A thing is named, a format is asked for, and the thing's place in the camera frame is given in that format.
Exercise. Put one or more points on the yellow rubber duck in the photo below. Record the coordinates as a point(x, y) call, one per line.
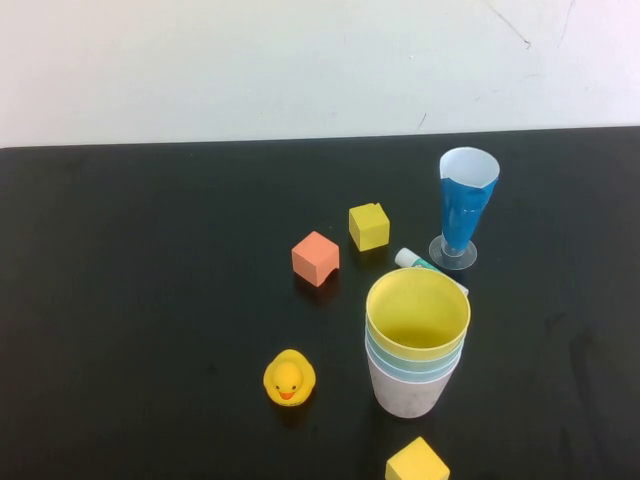
point(288, 380)

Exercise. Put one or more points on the yellow plastic cup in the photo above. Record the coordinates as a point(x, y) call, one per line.
point(417, 305)

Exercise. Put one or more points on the light blue plastic cup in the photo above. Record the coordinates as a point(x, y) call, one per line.
point(415, 377)

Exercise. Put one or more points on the blue-wrapped clear footed glass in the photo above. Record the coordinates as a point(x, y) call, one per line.
point(462, 215)

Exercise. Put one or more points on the green plastic cup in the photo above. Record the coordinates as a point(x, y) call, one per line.
point(415, 366)

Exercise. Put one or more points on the orange foam cube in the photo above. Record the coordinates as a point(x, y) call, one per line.
point(312, 257)

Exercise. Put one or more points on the small white green tube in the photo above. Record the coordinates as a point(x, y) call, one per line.
point(410, 258)

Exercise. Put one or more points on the pale pink plastic cup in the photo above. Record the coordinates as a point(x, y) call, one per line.
point(410, 400)

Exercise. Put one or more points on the yellow notched foam cube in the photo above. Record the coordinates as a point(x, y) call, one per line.
point(367, 227)

